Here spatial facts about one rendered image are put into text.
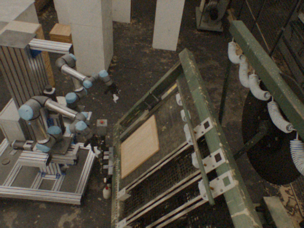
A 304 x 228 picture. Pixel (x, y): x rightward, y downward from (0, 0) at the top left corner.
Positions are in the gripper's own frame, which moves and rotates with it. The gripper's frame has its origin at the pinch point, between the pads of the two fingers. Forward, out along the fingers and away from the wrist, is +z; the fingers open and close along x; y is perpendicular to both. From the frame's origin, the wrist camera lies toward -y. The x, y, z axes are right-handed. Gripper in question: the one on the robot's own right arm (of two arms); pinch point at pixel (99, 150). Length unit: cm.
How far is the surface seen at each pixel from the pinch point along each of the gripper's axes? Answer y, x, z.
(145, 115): 30, 55, 19
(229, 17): 151, 659, 227
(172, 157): 66, -14, 9
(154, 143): 43, 15, 21
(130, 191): 16.5, -20.2, 37.4
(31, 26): -138, 215, -65
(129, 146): 5.8, 32.6, 37.5
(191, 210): 79, -57, 10
